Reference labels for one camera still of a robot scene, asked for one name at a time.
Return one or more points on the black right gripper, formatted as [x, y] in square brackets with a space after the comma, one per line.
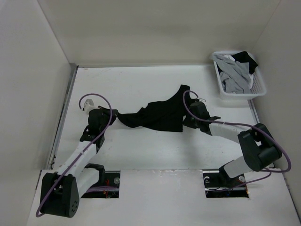
[186, 122]

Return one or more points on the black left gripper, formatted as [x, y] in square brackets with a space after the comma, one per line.
[114, 116]

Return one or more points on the black tank top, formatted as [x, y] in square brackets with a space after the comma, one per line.
[160, 115]

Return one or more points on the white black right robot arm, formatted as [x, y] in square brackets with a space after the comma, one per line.
[256, 143]

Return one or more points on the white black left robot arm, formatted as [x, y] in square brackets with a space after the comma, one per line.
[61, 191]

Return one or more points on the grey tank top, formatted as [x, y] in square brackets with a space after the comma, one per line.
[234, 76]

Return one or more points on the white garment in basket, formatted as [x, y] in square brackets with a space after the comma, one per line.
[230, 57]

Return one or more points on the white plastic laundry basket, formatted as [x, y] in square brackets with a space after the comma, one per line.
[256, 84]

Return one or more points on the black garment in basket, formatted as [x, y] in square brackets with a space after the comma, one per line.
[244, 57]

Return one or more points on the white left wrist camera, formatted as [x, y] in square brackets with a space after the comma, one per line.
[88, 106]

